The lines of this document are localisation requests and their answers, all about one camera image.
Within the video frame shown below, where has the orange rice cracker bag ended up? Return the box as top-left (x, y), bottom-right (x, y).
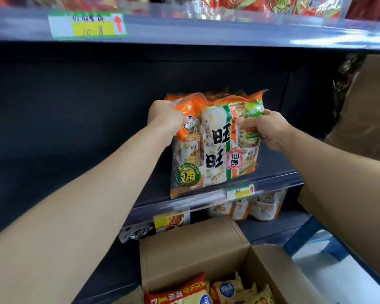
top-left (170, 90), bottom-right (266, 199)
top-left (206, 89), bottom-right (248, 99)

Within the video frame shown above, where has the yellow silver nut pouch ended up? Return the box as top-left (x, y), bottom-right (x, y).
top-left (119, 224), bottom-right (156, 244)
top-left (153, 211), bottom-right (190, 234)

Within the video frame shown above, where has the person's left forearm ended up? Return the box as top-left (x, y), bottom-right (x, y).
top-left (0, 123), bottom-right (175, 304)

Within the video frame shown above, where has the dark grey metal shelf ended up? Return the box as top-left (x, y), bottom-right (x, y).
top-left (0, 0), bottom-right (380, 304)
top-left (285, 50), bottom-right (346, 143)

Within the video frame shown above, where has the yellow green price label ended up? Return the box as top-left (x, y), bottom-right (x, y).
top-left (48, 11), bottom-right (128, 41)
top-left (226, 183), bottom-right (255, 200)

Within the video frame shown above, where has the person's right hand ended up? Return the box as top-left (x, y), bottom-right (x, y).
top-left (236, 109), bottom-right (293, 152)

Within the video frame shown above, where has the person's left hand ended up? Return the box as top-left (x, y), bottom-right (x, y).
top-left (147, 99), bottom-right (189, 146)

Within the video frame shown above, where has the white orange nut pouch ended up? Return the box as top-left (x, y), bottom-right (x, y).
top-left (229, 198), bottom-right (251, 221)
top-left (207, 202), bottom-right (233, 219)
top-left (248, 188), bottom-right (288, 221)

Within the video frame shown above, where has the blue plastic stool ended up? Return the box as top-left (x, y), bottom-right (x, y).
top-left (283, 215), bottom-right (380, 292)

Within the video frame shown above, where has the plain brown cardboard box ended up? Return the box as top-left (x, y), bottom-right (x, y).
top-left (112, 215), bottom-right (327, 304)

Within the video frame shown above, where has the gold red snack bag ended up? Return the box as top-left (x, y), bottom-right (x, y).
top-left (334, 55), bottom-right (366, 122)

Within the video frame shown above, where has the person's right forearm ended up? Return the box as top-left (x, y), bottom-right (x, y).
top-left (278, 128), bottom-right (380, 285)

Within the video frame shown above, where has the red snack carton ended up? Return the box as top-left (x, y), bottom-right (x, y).
top-left (345, 0), bottom-right (380, 22)

